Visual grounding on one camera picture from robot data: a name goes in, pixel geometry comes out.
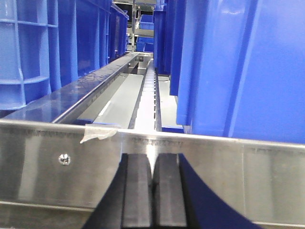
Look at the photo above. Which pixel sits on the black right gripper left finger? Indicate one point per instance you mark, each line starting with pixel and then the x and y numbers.
pixel 127 203

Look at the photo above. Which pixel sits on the large blue crate upper shelf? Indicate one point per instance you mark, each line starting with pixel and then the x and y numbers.
pixel 236 67

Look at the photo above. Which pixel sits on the shelf rail screw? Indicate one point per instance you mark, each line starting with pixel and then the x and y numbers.
pixel 64 159

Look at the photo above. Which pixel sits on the steel divider rail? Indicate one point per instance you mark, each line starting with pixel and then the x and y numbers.
pixel 68 103

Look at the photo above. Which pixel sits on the distant blue bins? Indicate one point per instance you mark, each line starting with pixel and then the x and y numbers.
pixel 145 40

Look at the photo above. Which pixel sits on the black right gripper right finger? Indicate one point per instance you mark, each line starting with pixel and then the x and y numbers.
pixel 181 200

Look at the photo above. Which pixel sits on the clear tape piece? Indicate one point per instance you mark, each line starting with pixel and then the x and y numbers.
pixel 101 132

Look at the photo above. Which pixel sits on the blue crate left of gap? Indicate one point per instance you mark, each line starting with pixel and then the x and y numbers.
pixel 47 44

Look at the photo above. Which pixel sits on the stainless steel shelf rail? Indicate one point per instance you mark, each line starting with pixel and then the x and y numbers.
pixel 263 181

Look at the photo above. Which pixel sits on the white roller track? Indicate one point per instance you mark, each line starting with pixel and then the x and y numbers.
pixel 147 112

